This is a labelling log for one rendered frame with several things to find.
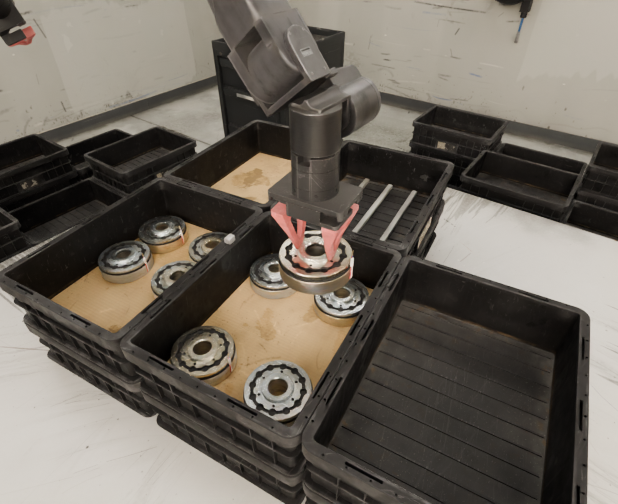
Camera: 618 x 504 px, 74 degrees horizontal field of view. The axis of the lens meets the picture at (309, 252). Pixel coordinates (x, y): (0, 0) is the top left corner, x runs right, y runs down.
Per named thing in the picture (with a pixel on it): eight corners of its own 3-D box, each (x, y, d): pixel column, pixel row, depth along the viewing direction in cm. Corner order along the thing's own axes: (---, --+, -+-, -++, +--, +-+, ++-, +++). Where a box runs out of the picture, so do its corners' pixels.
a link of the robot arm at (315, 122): (277, 97, 43) (322, 108, 40) (315, 79, 47) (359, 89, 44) (280, 158, 47) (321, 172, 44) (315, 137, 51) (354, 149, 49)
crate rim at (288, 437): (295, 453, 49) (295, 444, 48) (118, 355, 60) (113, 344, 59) (402, 262, 76) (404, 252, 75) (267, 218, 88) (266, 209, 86)
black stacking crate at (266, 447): (296, 485, 56) (294, 444, 48) (137, 391, 67) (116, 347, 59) (394, 298, 83) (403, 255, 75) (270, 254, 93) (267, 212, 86)
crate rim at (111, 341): (118, 355, 60) (113, 344, 59) (-4, 286, 71) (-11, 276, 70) (267, 218, 88) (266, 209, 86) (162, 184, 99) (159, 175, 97)
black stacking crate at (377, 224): (395, 297, 83) (403, 254, 76) (271, 253, 94) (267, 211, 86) (445, 203, 110) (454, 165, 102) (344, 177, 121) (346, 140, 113)
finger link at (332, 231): (311, 234, 60) (311, 176, 54) (356, 249, 57) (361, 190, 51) (286, 260, 55) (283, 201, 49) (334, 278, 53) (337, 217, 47)
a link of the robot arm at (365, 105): (237, 75, 46) (281, 28, 39) (299, 53, 53) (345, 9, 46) (293, 169, 48) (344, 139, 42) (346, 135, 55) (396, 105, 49)
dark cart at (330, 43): (284, 212, 251) (277, 53, 194) (231, 190, 272) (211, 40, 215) (338, 174, 288) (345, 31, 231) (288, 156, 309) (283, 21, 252)
